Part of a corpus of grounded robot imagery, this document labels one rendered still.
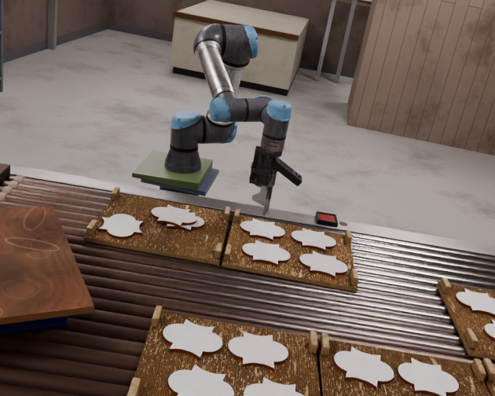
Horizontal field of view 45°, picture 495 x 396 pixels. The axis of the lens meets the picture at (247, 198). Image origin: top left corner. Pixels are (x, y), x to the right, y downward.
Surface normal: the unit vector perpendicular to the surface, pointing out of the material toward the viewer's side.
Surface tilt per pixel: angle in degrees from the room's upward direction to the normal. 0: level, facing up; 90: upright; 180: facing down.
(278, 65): 90
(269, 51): 90
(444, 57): 90
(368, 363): 0
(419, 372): 0
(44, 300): 0
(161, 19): 90
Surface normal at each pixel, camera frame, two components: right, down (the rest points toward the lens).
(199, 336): 0.17, -0.90
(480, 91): -0.15, 0.37
